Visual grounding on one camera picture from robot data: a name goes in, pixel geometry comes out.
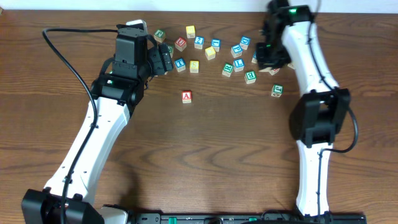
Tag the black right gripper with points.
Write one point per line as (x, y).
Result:
(266, 61)

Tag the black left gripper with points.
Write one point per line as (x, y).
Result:
(153, 55)

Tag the red A block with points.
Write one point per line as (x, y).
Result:
(186, 96)

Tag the red I block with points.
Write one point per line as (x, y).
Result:
(274, 71)

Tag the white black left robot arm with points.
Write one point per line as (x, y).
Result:
(69, 195)

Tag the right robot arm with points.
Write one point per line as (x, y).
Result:
(291, 37)

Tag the green Z block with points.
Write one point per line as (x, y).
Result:
(171, 50)

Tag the green J block top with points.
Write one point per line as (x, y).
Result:
(159, 35)

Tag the green j block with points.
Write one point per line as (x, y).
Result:
(159, 35)
(277, 91)

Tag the red U block left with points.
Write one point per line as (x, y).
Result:
(180, 44)

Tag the red u block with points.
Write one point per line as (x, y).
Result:
(180, 44)
(265, 69)

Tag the red U block right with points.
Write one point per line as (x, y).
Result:
(265, 69)

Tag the blue 5 block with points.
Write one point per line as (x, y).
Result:
(254, 58)

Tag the blue T block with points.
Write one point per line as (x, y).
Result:
(180, 64)

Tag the blue D block left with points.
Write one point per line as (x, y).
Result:
(244, 42)

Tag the yellow block top row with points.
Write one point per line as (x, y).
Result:
(191, 33)

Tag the green B block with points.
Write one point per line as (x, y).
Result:
(250, 77)

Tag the yellow S block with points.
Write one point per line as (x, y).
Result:
(194, 66)

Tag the blue 2 block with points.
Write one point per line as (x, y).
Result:
(199, 42)

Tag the blue L block lower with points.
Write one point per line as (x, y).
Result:
(238, 65)

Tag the blue l block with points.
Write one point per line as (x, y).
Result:
(238, 65)
(216, 44)

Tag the blue P block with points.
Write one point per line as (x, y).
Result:
(236, 51)

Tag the green J block lower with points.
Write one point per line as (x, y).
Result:
(277, 91)

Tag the yellow block centre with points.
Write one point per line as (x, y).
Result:
(210, 53)

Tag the green R block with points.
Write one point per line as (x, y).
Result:
(227, 70)

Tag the blue L block upper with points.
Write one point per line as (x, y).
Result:
(216, 44)

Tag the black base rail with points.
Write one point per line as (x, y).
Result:
(270, 218)

